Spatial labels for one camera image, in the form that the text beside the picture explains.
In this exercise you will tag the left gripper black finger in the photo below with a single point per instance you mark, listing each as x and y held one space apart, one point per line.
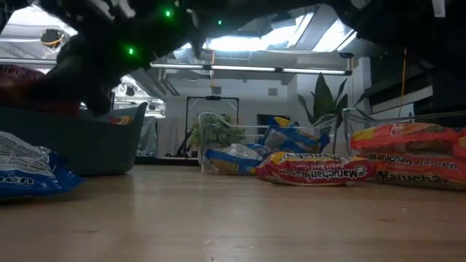
103 96

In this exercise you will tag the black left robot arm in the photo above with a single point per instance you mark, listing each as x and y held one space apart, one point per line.
153 22

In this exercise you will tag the dark grey plastic bin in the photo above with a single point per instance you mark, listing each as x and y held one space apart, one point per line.
91 145

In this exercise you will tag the clear plastic bin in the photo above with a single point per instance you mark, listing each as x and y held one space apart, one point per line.
204 160
347 127

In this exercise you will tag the small leafy green plant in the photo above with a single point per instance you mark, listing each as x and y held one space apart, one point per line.
218 132

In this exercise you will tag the long ceiling light bar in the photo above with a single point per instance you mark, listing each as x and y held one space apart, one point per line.
240 68

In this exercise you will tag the green snake plant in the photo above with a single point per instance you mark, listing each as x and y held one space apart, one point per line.
324 98

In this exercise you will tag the black ceiling camera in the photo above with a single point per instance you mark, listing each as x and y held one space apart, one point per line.
51 36

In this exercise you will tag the black rectangular stand frame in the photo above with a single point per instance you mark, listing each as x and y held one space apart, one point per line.
213 98

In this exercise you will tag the small wall security camera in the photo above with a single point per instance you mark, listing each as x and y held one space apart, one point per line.
346 55

